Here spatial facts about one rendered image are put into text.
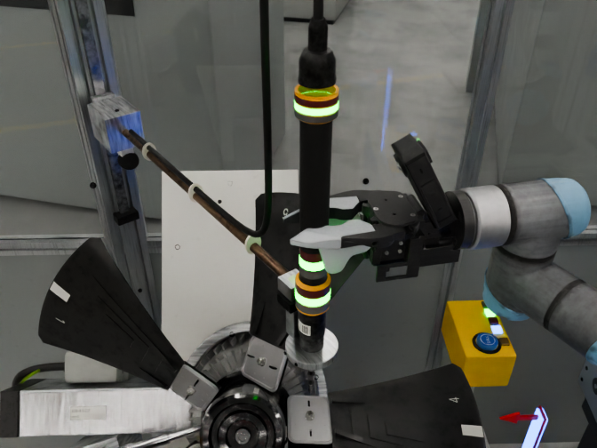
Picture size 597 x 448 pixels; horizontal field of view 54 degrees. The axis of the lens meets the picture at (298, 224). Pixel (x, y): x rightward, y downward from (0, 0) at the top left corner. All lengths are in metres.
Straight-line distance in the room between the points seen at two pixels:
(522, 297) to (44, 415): 0.77
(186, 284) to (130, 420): 0.26
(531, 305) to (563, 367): 1.34
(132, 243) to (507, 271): 0.91
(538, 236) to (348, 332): 1.12
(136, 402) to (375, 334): 0.95
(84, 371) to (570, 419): 1.74
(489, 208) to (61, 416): 0.75
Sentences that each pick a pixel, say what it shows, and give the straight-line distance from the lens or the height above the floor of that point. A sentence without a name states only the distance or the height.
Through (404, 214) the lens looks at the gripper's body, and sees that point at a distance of 0.66.
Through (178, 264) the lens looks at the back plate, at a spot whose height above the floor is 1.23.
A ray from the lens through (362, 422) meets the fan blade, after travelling 0.90.
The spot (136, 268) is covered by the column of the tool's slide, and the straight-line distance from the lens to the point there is 1.47.
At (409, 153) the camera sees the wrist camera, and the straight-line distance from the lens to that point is 0.62.
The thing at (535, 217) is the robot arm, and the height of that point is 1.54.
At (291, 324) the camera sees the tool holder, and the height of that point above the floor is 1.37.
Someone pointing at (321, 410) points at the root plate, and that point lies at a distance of 0.92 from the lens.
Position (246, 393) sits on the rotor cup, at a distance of 0.84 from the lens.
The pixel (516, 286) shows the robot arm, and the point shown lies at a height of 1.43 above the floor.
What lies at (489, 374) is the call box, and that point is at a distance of 1.24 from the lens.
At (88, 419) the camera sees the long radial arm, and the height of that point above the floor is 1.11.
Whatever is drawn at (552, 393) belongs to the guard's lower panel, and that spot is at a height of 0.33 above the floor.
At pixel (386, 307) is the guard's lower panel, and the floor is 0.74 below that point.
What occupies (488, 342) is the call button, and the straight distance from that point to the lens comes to 1.21.
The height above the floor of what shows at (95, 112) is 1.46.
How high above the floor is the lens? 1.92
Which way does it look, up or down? 35 degrees down
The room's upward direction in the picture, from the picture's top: straight up
